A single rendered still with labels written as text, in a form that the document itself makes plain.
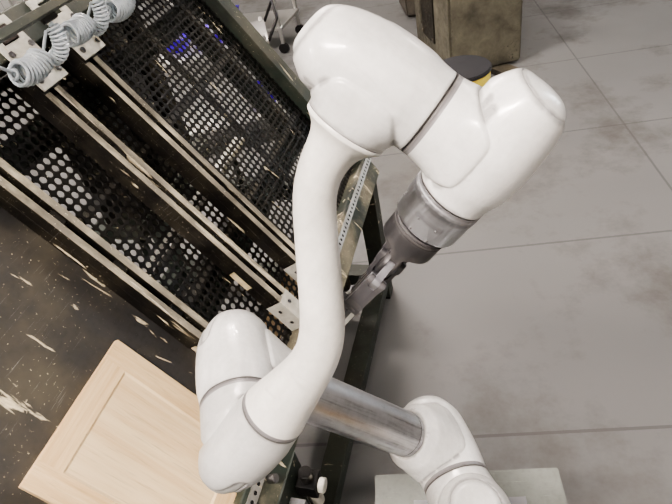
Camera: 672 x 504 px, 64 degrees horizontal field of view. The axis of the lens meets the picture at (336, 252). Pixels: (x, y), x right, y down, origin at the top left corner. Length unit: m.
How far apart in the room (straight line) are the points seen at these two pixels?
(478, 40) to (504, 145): 4.71
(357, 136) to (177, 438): 1.07
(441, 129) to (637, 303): 2.63
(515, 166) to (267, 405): 0.45
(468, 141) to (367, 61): 0.13
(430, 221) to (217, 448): 0.46
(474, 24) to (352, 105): 4.65
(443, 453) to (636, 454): 1.44
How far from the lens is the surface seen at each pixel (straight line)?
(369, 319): 2.76
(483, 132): 0.57
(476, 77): 3.83
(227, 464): 0.85
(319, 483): 1.69
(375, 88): 0.57
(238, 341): 0.93
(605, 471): 2.56
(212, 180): 1.76
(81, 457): 1.38
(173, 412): 1.49
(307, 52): 0.59
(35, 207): 1.43
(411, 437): 1.24
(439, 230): 0.64
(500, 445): 2.55
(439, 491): 1.29
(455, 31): 5.16
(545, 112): 0.58
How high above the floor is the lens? 2.24
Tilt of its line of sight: 40 degrees down
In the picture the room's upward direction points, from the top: 13 degrees counter-clockwise
